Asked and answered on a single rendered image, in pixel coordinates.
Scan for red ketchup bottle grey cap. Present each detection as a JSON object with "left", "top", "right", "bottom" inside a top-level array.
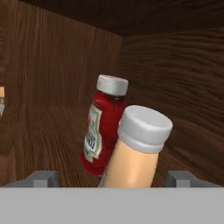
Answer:
[{"left": 80, "top": 73, "right": 130, "bottom": 178}]

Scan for beige condiment bottle grey cap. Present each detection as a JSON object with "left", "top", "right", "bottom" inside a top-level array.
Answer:
[{"left": 100, "top": 104, "right": 174, "bottom": 188}]

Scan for brown wooden cabinet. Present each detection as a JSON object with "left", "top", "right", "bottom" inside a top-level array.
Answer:
[{"left": 0, "top": 0, "right": 224, "bottom": 188}]

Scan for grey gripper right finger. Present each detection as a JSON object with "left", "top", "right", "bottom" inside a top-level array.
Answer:
[{"left": 165, "top": 170, "right": 223, "bottom": 188}]

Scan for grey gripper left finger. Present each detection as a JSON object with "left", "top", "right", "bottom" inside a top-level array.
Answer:
[{"left": 2, "top": 170, "right": 61, "bottom": 188}]

